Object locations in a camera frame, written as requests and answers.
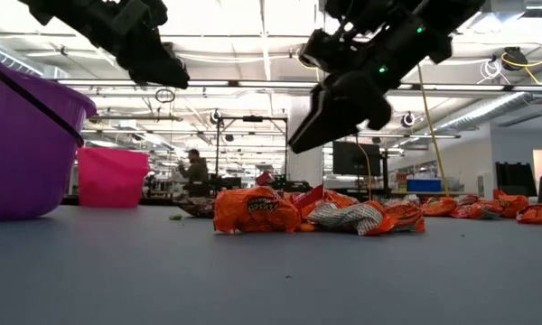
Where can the black metal frame rig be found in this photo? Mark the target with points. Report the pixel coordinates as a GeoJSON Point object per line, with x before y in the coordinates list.
{"type": "Point", "coordinates": [253, 118]}

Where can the red background object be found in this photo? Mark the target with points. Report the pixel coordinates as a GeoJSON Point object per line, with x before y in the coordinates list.
{"type": "Point", "coordinates": [264, 179]}

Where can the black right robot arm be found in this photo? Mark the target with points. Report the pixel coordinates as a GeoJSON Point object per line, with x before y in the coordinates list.
{"type": "Point", "coordinates": [460, 13]}

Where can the small orange round candy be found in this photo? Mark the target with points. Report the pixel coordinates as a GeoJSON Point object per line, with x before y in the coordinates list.
{"type": "Point", "coordinates": [306, 228]}

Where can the blue storage bin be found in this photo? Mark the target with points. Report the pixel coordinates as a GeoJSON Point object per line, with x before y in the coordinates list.
{"type": "Point", "coordinates": [424, 185]}

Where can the silver candy wrapper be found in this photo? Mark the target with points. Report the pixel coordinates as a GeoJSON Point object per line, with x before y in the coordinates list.
{"type": "Point", "coordinates": [411, 198]}

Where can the red Skittles Gummies pack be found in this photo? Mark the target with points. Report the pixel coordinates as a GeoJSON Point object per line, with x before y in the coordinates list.
{"type": "Point", "coordinates": [308, 201]}

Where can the brown PayDay candy bar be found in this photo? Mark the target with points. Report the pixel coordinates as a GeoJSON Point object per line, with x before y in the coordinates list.
{"type": "Point", "coordinates": [196, 208]}

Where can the long ceiling light bar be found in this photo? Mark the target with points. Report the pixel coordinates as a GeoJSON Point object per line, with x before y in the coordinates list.
{"type": "Point", "coordinates": [253, 84]}

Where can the small green round candy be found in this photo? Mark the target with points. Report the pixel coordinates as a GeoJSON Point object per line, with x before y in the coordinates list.
{"type": "Point", "coordinates": [175, 217]}

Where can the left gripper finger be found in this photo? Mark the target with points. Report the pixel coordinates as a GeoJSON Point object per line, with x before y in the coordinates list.
{"type": "Point", "coordinates": [144, 63]}
{"type": "Point", "coordinates": [180, 77]}

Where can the purple plastic bucket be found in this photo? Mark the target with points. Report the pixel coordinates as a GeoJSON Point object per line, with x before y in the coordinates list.
{"type": "Point", "coordinates": [22, 158]}

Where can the pink plastic bucket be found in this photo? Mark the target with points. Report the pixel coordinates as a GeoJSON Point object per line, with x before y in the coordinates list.
{"type": "Point", "coordinates": [113, 180]}

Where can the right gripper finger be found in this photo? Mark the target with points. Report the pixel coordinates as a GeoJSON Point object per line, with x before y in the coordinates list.
{"type": "Point", "coordinates": [357, 108]}
{"type": "Point", "coordinates": [309, 122]}

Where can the white building column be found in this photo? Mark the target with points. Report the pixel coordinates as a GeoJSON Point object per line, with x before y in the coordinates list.
{"type": "Point", "coordinates": [307, 167]}

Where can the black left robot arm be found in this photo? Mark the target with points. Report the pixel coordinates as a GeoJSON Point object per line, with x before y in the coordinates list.
{"type": "Point", "coordinates": [54, 11]}

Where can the black monitor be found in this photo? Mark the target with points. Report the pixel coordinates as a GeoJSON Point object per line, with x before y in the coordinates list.
{"type": "Point", "coordinates": [357, 158]}

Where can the person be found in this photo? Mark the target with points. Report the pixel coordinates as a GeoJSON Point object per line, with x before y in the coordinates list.
{"type": "Point", "coordinates": [196, 173]}

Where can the black panel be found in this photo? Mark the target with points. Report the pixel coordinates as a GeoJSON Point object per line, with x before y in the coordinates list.
{"type": "Point", "coordinates": [515, 180]}

